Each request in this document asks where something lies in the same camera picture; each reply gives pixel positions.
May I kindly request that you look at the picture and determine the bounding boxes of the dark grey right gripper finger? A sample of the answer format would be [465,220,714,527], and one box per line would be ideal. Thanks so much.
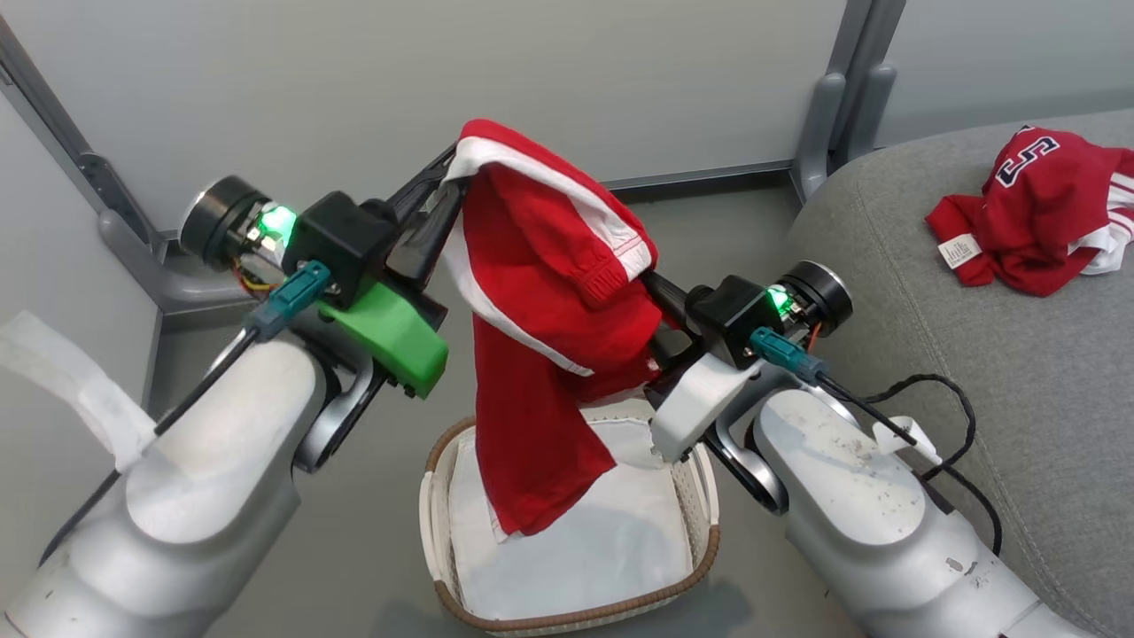
[640,268,694,331]

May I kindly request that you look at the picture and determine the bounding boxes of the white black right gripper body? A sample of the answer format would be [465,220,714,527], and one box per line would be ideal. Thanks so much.
[645,260,855,464]

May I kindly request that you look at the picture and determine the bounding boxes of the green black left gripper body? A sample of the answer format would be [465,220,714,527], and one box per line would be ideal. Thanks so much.
[180,175,451,401]

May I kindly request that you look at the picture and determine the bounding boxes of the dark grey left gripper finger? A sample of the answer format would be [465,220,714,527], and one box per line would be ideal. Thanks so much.
[386,177,468,287]
[383,144,462,223]

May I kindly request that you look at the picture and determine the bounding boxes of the red trousers with white stripe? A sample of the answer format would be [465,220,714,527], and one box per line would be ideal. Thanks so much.
[440,118,662,538]

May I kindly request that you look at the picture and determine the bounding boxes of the red jersey with number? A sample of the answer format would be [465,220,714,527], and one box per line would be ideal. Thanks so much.
[924,124,1134,299]

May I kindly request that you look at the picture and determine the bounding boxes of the grey fabric sofa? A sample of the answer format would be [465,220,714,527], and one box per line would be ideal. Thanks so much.
[780,111,1134,638]

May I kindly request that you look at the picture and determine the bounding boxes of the white basket liner cloth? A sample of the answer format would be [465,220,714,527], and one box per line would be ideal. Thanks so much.
[447,416,695,621]

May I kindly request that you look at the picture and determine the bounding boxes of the grey partition foot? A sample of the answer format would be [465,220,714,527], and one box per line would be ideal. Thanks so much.
[97,208,260,316]
[842,62,897,169]
[793,73,848,203]

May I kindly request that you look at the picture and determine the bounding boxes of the white wicker-rimmed laundry basket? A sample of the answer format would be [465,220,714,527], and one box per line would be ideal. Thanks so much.
[418,403,721,636]

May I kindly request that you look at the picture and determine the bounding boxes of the white tape strip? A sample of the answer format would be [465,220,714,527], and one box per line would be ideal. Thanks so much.
[0,310,159,473]

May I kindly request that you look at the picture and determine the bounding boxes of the teal cable connector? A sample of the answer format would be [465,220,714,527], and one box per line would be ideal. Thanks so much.
[244,261,334,343]
[750,326,831,385]

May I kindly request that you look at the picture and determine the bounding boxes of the grey partition bottom rail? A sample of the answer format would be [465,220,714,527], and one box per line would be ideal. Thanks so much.
[602,159,795,198]

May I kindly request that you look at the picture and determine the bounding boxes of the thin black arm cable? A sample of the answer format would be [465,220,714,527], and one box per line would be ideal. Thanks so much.
[40,326,263,564]
[815,372,1005,557]

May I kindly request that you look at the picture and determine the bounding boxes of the small white cable tag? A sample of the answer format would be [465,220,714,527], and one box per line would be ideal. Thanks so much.
[871,415,944,467]

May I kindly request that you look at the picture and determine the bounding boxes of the grey partition post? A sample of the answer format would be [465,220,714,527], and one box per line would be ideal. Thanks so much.
[828,0,907,169]
[0,18,166,260]

